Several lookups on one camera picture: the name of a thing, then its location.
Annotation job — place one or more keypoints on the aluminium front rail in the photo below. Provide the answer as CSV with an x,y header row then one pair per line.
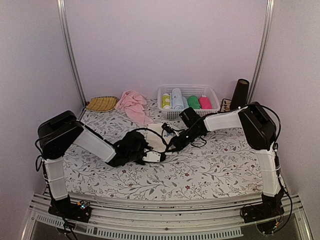
x,y
128,219

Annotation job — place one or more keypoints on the floral coaster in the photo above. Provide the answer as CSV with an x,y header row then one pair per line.
x,y
225,105

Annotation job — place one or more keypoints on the magenta rolled towel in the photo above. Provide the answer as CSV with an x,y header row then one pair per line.
x,y
205,103

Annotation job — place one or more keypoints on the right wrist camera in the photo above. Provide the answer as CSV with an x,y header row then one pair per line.
x,y
168,131

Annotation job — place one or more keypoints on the cream white towel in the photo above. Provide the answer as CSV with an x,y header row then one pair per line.
x,y
155,141

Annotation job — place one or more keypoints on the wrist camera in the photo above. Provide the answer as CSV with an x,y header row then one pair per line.
x,y
168,131
153,157

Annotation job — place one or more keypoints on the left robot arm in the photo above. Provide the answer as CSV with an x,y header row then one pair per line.
x,y
58,134

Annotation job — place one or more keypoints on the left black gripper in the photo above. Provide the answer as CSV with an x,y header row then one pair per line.
x,y
145,144

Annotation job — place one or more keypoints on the aluminium frame post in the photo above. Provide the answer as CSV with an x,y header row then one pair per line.
x,y
263,44
69,50

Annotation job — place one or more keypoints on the pink towel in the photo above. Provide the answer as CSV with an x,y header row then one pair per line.
x,y
132,104

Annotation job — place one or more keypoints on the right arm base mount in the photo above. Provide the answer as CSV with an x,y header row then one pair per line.
x,y
257,212

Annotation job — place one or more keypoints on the light blue rolled towel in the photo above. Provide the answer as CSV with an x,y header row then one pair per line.
x,y
177,99

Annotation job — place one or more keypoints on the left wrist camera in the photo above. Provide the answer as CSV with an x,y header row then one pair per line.
x,y
153,157

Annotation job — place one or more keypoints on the left aluminium frame post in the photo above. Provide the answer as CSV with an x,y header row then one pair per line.
x,y
69,50

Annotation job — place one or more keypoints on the yellow dotted rolled towel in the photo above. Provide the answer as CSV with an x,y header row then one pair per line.
x,y
166,101

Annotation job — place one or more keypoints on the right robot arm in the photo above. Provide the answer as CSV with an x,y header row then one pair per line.
x,y
261,134

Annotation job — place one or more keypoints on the white plastic basket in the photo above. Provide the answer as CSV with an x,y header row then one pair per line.
x,y
188,90

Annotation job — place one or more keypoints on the grey blue rolled towel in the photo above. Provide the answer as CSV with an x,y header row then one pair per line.
x,y
185,102

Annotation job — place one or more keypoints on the floral tablecloth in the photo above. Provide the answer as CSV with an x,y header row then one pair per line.
x,y
220,165

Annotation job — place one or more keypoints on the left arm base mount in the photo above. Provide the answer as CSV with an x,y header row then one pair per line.
x,y
70,211

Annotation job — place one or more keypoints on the yellow woven mat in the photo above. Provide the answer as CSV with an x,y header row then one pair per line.
x,y
102,104

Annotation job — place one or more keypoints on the dark brown tall cup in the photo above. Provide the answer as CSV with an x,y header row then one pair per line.
x,y
240,94

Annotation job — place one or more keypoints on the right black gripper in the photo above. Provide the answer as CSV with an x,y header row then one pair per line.
x,y
179,144

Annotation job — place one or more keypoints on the right aluminium frame post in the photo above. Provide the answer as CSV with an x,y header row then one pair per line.
x,y
263,44

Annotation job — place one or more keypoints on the green rolled towel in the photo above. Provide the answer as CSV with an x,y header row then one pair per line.
x,y
193,102

